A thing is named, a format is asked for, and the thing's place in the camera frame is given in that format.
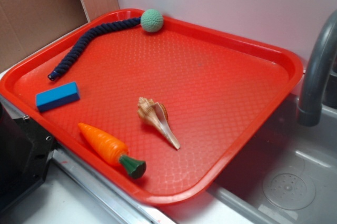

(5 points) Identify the blue rectangular block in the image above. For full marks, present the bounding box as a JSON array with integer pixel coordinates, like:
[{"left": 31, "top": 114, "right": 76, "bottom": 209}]
[{"left": 36, "top": 82, "right": 80, "bottom": 112}]

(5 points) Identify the brown cardboard panel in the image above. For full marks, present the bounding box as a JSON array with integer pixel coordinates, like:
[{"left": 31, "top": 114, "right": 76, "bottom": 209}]
[{"left": 1, "top": 0, "right": 119, "bottom": 72}]

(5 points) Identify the grey toy faucet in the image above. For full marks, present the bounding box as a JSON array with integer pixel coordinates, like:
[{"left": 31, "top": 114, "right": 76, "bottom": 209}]
[{"left": 296, "top": 11, "right": 336, "bottom": 126}]

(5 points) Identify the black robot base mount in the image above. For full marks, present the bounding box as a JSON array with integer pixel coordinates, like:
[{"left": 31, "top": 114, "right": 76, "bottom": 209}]
[{"left": 1, "top": 105, "right": 56, "bottom": 214}]

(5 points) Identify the orange plastic toy carrot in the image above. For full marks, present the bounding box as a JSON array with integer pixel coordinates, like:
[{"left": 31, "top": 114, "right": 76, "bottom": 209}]
[{"left": 77, "top": 122, "right": 147, "bottom": 179}]

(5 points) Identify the red plastic tray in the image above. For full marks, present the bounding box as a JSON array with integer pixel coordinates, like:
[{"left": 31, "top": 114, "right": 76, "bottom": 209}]
[{"left": 1, "top": 9, "right": 303, "bottom": 206}]

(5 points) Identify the grey toy sink basin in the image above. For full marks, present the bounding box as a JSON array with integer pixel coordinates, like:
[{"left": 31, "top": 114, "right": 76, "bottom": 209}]
[{"left": 209, "top": 96, "right": 336, "bottom": 223}]

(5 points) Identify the beige conch shell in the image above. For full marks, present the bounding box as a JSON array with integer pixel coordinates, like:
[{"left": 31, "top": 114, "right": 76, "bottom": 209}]
[{"left": 137, "top": 97, "right": 181, "bottom": 150}]

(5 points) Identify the green ball with navy rope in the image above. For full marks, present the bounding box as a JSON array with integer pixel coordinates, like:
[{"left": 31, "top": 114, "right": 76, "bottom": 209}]
[{"left": 47, "top": 9, "right": 164, "bottom": 81}]

